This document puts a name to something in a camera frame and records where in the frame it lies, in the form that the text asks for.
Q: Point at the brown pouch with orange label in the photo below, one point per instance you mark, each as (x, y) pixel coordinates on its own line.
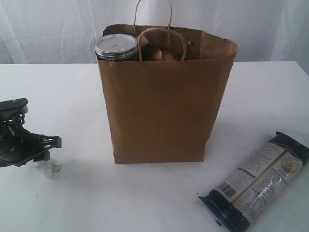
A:
(153, 52)

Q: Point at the silver wrist camera on left arm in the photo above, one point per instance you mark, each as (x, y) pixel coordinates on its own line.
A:
(14, 106)

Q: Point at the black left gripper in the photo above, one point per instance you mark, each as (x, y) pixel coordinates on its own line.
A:
(19, 146)

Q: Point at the dark can with pull-tab lid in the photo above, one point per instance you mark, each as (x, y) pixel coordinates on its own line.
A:
(117, 47)

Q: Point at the long noodle package black ends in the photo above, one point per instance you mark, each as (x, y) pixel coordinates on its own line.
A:
(240, 198)

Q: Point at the brown paper shopping bag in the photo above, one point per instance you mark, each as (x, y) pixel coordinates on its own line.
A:
(164, 111)

